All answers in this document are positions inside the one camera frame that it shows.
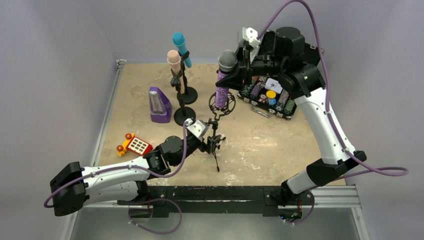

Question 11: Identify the black tripod shock-mount stand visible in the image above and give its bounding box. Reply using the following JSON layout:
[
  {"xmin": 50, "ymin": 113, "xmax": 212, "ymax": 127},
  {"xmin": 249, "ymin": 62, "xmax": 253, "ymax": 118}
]
[{"xmin": 207, "ymin": 92, "xmax": 236, "ymax": 172}]

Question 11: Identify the purple glitter microphone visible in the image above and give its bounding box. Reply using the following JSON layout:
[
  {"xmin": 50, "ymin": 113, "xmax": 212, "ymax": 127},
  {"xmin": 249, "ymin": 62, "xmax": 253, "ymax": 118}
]
[{"xmin": 214, "ymin": 49, "xmax": 239, "ymax": 111}]

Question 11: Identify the black round-base mic stand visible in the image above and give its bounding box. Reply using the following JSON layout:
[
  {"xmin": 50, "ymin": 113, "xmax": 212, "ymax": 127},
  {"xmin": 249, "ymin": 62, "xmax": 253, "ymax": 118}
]
[{"xmin": 178, "ymin": 51, "xmax": 198, "ymax": 105}]

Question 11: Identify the pink microphone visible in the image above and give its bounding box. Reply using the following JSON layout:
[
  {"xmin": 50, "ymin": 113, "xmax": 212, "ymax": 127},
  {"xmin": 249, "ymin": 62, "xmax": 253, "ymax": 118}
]
[{"xmin": 167, "ymin": 50, "xmax": 185, "ymax": 94}]

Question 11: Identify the blue microphone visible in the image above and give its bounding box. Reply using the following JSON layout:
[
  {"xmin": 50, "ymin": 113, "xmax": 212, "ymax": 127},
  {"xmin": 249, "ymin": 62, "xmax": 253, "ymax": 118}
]
[{"xmin": 172, "ymin": 31, "xmax": 192, "ymax": 68}]

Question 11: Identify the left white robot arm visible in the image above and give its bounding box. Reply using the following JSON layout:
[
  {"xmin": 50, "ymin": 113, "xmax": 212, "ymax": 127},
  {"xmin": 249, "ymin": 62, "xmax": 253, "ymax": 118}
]
[{"xmin": 44, "ymin": 131, "xmax": 225, "ymax": 217}]

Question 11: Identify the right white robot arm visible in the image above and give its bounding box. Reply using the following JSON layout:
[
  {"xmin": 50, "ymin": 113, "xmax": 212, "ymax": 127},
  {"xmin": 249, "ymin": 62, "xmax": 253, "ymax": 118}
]
[{"xmin": 216, "ymin": 27, "xmax": 367, "ymax": 202}]

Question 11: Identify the black poker chip case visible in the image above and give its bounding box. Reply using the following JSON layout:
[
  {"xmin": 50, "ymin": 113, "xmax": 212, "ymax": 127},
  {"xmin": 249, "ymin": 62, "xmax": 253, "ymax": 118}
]
[{"xmin": 238, "ymin": 29, "xmax": 325, "ymax": 121}]

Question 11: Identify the purple metronome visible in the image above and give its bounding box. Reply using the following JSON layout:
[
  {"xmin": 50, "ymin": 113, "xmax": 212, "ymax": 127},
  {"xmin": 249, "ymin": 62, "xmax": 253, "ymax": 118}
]
[{"xmin": 149, "ymin": 86, "xmax": 173, "ymax": 124}]

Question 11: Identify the red toy block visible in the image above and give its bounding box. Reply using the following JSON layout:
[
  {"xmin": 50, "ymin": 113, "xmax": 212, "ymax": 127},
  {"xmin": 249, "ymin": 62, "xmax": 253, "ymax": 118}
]
[{"xmin": 126, "ymin": 136, "xmax": 153, "ymax": 156}]

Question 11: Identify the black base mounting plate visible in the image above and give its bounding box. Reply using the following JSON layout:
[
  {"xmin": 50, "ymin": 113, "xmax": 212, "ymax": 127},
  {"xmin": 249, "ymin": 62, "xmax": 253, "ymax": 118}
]
[{"xmin": 117, "ymin": 185, "xmax": 314, "ymax": 218}]

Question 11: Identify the yellow toy block with knobs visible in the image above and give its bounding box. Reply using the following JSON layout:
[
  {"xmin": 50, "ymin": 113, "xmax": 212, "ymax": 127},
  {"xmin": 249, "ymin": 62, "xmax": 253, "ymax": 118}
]
[{"xmin": 116, "ymin": 133, "xmax": 135, "ymax": 157}]

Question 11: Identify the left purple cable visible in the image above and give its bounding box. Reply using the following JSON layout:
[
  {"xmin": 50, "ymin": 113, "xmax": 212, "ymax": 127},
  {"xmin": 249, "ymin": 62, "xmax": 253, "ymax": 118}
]
[{"xmin": 43, "ymin": 118, "xmax": 195, "ymax": 210}]

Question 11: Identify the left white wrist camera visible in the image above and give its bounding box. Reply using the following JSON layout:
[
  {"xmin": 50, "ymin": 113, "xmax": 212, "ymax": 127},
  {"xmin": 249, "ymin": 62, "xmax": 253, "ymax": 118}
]
[{"xmin": 184, "ymin": 118, "xmax": 209, "ymax": 141}]

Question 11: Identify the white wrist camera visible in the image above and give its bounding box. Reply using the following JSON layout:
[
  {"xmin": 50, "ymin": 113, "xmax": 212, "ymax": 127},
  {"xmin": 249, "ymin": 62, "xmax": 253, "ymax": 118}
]
[
  {"xmin": 184, "ymin": 118, "xmax": 209, "ymax": 141},
  {"xmin": 237, "ymin": 27, "xmax": 261, "ymax": 49}
]

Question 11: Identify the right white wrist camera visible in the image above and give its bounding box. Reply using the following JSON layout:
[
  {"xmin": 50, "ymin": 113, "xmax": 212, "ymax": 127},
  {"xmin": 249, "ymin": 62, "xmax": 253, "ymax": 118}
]
[{"xmin": 237, "ymin": 27, "xmax": 261, "ymax": 49}]

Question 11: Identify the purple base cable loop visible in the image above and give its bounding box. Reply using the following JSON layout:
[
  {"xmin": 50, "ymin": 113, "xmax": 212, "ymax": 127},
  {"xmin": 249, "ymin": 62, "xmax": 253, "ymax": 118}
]
[{"xmin": 128, "ymin": 198, "xmax": 183, "ymax": 236}]

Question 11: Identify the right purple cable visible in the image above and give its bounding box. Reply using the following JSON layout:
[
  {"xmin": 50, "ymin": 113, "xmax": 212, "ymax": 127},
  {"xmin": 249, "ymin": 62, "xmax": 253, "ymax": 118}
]
[{"xmin": 256, "ymin": 0, "xmax": 410, "ymax": 181}]

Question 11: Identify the aluminium frame rail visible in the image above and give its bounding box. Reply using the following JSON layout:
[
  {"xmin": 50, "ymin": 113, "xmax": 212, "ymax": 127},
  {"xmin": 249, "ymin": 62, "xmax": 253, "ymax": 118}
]
[{"xmin": 59, "ymin": 59, "xmax": 128, "ymax": 240}]

